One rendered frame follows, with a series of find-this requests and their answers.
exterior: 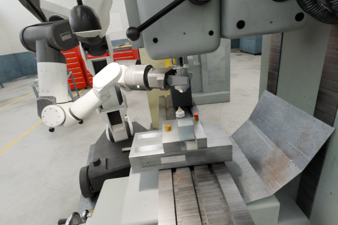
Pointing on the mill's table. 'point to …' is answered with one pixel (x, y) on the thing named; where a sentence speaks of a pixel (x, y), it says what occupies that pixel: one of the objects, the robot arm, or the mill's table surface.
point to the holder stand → (181, 97)
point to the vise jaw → (171, 136)
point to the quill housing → (175, 17)
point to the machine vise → (186, 147)
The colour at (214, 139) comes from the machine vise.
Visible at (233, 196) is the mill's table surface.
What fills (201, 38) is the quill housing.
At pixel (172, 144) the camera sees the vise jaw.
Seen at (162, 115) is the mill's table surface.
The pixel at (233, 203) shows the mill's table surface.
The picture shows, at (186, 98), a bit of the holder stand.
